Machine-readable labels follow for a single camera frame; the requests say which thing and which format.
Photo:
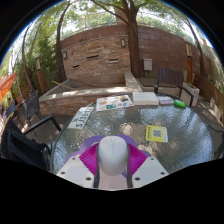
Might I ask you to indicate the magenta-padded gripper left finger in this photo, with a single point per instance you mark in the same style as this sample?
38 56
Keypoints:
75 171

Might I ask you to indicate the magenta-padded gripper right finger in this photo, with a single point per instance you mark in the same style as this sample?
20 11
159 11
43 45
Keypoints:
151 170

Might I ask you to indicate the white computer mouse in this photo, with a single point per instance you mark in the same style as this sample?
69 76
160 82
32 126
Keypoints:
113 155

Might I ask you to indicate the yellow code card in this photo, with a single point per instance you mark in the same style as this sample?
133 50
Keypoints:
156 133

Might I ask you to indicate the white sign plate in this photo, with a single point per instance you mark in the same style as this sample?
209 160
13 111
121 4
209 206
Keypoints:
81 118

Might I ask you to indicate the black metal armchair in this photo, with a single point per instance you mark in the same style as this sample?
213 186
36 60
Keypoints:
23 143

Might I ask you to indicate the blue and white tissue pack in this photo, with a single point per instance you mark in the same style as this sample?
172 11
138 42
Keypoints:
165 100

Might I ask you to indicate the white flat box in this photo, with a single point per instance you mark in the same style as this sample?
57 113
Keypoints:
145 98

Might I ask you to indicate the green wipes pack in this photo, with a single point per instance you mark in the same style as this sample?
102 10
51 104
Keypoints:
180 104

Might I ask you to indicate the colourful printed leaflet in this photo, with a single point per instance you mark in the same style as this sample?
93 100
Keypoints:
114 103

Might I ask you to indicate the black mesh chair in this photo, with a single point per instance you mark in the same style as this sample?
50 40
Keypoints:
32 105

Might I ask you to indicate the dark slatted wooden chair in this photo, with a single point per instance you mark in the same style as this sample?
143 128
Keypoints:
170 76

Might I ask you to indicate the orange canopy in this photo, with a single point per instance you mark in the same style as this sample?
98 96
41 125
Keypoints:
6 85

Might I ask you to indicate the thin tree trunk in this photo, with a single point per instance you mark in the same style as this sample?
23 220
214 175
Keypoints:
60 56
201 56

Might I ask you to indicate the thick tree trunk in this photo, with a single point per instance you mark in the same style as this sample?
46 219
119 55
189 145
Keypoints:
133 50

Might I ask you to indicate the wooden lamp post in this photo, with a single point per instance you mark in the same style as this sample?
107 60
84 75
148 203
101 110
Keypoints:
189 63
40 76

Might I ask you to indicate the grey wall mailbox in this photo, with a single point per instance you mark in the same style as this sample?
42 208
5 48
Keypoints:
147 64

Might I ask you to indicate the black wall lamp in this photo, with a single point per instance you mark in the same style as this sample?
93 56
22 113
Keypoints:
65 55
123 43

